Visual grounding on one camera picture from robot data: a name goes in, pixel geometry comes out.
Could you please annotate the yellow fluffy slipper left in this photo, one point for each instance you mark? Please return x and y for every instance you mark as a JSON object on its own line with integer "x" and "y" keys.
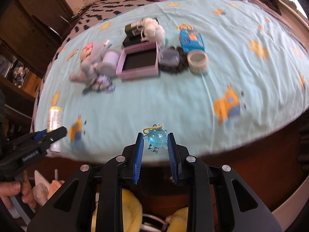
{"x": 132, "y": 211}

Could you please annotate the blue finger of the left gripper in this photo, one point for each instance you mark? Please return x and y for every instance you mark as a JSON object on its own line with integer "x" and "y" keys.
{"x": 53, "y": 135}

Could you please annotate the dark wooden cabinet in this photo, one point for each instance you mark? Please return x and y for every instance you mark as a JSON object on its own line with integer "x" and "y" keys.
{"x": 33, "y": 30}

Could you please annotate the black box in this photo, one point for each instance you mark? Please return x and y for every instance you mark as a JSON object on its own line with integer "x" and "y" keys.
{"x": 127, "y": 42}

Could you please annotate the white spray can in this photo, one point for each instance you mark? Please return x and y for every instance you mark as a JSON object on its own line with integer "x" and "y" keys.
{"x": 55, "y": 116}

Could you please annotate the black hair scrunchie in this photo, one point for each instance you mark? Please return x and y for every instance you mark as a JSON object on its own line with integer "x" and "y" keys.
{"x": 183, "y": 65}

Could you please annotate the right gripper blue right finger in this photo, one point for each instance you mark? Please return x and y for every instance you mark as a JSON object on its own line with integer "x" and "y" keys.
{"x": 172, "y": 152}

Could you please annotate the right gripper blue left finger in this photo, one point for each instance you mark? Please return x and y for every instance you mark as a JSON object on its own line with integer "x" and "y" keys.
{"x": 138, "y": 156}

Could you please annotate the white tape roll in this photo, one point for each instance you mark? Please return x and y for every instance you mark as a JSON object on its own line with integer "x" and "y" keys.
{"x": 197, "y": 61}

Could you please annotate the white cylindrical container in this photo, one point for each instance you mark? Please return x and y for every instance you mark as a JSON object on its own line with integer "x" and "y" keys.
{"x": 109, "y": 62}

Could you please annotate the pink open box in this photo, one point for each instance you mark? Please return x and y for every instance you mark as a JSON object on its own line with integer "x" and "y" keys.
{"x": 138, "y": 61}

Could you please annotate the white fluffy plush toy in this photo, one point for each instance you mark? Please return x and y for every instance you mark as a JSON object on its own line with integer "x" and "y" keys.
{"x": 152, "y": 31}

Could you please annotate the clear plastic small box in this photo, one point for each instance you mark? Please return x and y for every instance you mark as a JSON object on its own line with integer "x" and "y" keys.
{"x": 169, "y": 57}

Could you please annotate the person's left hand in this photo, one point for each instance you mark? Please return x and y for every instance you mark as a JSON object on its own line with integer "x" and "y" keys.
{"x": 8, "y": 189}

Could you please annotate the blue translucent toy keychain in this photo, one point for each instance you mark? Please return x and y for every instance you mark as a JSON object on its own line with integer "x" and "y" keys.
{"x": 157, "y": 137}

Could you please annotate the dark green bottle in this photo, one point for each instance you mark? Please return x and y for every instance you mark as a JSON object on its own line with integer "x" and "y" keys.
{"x": 133, "y": 29}

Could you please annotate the blue white wrapper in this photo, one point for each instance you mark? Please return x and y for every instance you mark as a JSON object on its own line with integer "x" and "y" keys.
{"x": 102, "y": 84}

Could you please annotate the blue tissue packet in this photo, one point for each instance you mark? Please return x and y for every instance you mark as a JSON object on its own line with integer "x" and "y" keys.
{"x": 191, "y": 40}

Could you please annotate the light blue cartoon bedsheet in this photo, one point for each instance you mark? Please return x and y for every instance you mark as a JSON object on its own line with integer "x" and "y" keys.
{"x": 256, "y": 83}

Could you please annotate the grey plush doll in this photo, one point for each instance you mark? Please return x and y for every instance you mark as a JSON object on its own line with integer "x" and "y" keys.
{"x": 92, "y": 64}

